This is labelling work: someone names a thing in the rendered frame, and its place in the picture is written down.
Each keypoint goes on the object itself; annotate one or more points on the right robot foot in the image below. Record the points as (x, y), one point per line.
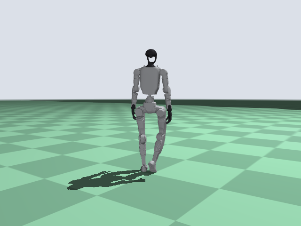
(152, 166)

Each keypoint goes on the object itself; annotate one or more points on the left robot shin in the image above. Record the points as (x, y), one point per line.
(142, 148)

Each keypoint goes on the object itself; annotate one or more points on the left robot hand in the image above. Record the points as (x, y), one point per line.
(133, 111)

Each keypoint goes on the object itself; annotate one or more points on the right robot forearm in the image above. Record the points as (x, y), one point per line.
(168, 98)

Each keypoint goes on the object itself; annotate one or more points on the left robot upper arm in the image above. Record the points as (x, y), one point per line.
(136, 79)

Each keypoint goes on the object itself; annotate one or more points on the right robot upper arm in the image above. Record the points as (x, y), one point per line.
(164, 75)

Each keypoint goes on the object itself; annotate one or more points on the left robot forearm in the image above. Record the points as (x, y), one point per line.
(134, 97)

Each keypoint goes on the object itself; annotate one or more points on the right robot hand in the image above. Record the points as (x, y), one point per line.
(169, 114)

